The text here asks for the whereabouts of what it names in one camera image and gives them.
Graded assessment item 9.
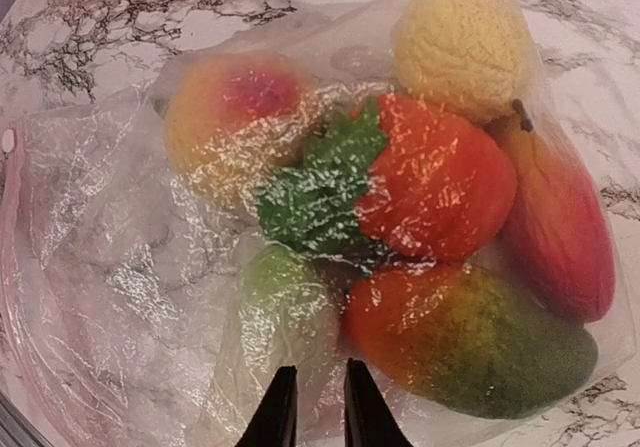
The yellow fake lemon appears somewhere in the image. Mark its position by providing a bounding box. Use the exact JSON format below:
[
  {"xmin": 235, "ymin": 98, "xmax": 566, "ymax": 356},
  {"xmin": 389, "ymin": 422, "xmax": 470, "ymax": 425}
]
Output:
[{"xmin": 392, "ymin": 0, "xmax": 531, "ymax": 124}]

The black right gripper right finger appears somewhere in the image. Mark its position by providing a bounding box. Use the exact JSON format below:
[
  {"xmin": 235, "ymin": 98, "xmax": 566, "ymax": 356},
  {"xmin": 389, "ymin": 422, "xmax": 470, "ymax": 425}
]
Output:
[{"xmin": 344, "ymin": 358, "xmax": 412, "ymax": 447}]

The clear zip top bag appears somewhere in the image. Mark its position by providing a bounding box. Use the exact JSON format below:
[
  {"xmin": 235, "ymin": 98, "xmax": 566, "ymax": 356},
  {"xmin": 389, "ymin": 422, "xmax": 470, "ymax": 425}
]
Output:
[{"xmin": 1, "ymin": 0, "xmax": 636, "ymax": 446}]

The peach coloured fake fruit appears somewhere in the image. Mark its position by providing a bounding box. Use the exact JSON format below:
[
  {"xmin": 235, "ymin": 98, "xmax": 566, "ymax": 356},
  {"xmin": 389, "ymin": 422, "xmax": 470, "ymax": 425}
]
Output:
[{"xmin": 165, "ymin": 52, "xmax": 317, "ymax": 207}]

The orange fake fruit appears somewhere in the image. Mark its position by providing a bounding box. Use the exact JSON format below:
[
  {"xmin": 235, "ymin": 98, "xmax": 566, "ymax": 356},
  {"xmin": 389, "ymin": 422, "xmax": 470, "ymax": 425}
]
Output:
[{"xmin": 355, "ymin": 94, "xmax": 517, "ymax": 261}]

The white fake cabbage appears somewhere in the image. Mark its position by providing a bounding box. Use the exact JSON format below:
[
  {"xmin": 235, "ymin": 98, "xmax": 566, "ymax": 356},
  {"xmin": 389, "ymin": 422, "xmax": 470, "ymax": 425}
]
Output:
[{"xmin": 188, "ymin": 244, "xmax": 339, "ymax": 446}]

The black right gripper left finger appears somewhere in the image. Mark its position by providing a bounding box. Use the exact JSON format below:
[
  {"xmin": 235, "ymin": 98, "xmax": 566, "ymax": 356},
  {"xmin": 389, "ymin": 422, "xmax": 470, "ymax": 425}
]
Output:
[{"xmin": 236, "ymin": 366, "xmax": 297, "ymax": 447}]

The green red fake mango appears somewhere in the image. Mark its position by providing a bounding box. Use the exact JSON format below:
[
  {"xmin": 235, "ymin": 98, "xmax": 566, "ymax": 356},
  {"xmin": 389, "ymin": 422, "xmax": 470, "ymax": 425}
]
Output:
[{"xmin": 342, "ymin": 263, "xmax": 598, "ymax": 419}]

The orange red fake mango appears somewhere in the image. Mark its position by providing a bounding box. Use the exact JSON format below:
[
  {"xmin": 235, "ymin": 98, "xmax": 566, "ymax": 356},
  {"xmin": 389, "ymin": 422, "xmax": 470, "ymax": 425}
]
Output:
[{"xmin": 487, "ymin": 99, "xmax": 616, "ymax": 323}]

